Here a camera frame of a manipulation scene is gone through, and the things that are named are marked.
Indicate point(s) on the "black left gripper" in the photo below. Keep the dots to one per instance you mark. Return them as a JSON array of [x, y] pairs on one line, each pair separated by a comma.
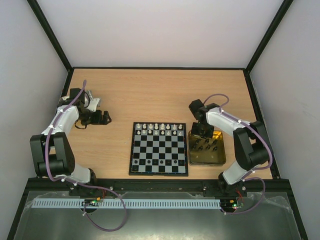
[[97, 120]]

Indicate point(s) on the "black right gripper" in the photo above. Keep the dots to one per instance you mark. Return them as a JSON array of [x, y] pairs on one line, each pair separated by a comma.
[[202, 133]]

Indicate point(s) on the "dark floral metal tin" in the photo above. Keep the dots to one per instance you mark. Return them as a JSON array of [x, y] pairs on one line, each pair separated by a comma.
[[208, 152]]

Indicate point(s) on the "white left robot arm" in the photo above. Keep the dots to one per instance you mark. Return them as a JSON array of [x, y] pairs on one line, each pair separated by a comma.
[[51, 151]]

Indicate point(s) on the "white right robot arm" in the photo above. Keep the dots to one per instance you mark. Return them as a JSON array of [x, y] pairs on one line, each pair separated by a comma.
[[252, 148]]

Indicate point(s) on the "black and white chessboard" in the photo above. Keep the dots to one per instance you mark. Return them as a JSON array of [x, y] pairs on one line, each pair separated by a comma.
[[159, 155]]

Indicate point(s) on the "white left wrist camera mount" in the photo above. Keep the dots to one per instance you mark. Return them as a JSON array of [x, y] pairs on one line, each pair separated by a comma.
[[91, 103]]

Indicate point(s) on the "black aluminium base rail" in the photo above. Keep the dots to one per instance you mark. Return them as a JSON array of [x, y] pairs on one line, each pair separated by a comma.
[[207, 188]]

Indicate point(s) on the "white slotted cable duct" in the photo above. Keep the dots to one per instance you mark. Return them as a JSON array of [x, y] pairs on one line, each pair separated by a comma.
[[73, 203]]

